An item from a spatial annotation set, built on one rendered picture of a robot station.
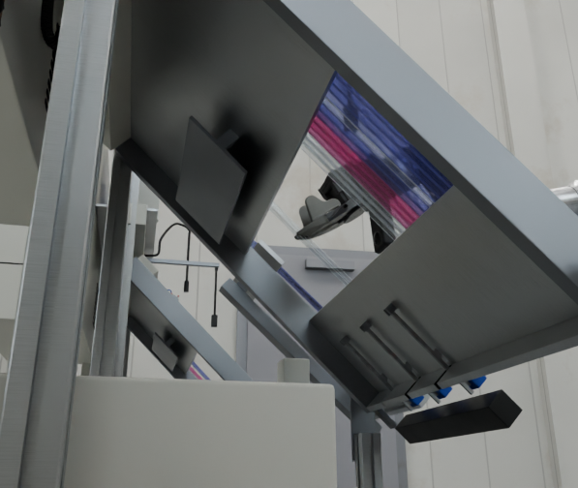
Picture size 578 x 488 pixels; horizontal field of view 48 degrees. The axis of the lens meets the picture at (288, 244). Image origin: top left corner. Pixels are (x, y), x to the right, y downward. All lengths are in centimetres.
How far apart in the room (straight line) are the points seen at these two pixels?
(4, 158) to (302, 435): 69
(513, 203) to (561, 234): 5
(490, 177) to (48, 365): 42
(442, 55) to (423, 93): 525
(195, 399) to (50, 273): 14
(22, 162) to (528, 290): 73
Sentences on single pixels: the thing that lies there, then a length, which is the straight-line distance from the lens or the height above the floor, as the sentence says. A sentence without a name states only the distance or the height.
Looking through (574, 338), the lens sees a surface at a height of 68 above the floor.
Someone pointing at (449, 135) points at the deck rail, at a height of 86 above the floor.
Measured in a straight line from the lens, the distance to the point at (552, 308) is 77.
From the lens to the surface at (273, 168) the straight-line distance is 96.
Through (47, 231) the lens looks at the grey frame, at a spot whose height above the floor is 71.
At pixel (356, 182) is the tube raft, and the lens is 85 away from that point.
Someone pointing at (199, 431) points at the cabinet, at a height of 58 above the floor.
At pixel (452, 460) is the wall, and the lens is 469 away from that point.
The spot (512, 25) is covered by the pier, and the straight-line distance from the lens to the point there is 629.
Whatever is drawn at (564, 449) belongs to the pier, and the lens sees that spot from 497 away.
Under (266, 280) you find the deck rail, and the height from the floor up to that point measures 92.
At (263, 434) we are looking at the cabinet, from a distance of 51.
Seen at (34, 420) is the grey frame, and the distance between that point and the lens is 47.
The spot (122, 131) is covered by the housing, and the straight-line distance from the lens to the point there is 130.
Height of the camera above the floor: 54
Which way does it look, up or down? 21 degrees up
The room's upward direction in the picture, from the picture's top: straight up
